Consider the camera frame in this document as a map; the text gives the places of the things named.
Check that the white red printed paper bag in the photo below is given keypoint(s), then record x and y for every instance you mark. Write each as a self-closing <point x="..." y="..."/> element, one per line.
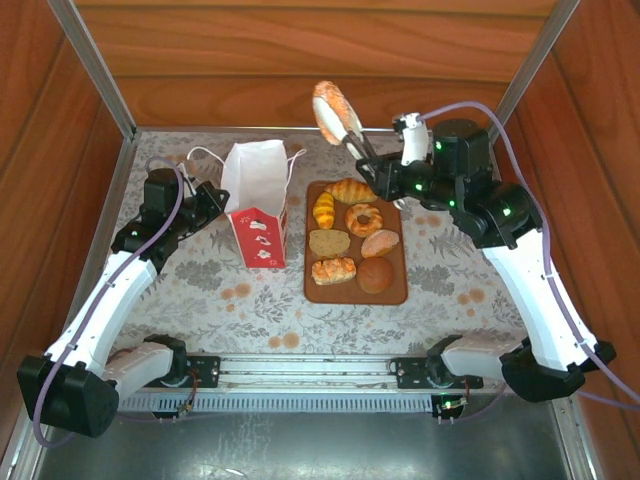
<point x="255" y="170"/>

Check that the fake croissant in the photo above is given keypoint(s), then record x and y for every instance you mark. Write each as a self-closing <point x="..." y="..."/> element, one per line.
<point x="350" y="190"/>

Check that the yellow striped fake bread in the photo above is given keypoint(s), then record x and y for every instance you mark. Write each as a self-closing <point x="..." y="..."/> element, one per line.
<point x="324" y="210"/>

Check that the pink glazed fake roll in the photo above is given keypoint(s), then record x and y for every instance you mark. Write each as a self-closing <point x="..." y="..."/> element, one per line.
<point x="380" y="243"/>

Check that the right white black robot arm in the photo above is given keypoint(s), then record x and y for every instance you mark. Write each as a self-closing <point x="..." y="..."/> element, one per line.
<point x="540" y="310"/>

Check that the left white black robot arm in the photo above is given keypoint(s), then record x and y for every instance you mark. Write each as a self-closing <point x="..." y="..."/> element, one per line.
<point x="110" y="305"/>

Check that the fake seeded bread slice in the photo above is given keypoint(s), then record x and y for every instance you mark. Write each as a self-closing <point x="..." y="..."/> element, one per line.
<point x="327" y="242"/>

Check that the round brown fake bun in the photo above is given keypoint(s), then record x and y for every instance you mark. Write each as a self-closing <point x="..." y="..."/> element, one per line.
<point x="375" y="275"/>

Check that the fake bacon topped bread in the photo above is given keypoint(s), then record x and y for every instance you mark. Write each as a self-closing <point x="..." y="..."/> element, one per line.
<point x="332" y="271"/>

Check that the aluminium table edge strip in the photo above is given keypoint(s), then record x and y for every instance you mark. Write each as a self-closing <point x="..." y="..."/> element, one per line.
<point x="225" y="129"/>

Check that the floral tablecloth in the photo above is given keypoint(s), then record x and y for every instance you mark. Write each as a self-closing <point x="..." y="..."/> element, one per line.
<point x="225" y="310"/>

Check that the brown wooden tray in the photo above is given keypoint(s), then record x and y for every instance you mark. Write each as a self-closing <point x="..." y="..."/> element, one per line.
<point x="330" y="295"/>

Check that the small controller board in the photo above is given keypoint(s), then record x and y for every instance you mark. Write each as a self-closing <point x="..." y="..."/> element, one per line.
<point x="186" y="407"/>
<point x="450" y="405"/>

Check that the grey metal sheet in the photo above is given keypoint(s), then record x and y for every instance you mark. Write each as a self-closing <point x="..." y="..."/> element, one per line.
<point x="300" y="450"/>

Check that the aluminium side rail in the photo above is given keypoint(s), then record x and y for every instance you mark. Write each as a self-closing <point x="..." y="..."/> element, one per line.
<point x="111" y="200"/>

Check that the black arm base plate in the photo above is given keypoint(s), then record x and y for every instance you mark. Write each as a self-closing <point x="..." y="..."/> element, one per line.
<point x="205" y="370"/>
<point x="407" y="372"/>

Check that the aluminium frame post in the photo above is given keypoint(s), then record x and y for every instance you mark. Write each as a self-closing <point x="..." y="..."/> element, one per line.
<point x="100" y="75"/>
<point x="539" y="50"/>

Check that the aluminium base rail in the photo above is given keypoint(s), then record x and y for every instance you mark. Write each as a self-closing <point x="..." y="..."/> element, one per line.
<point x="305" y="370"/>

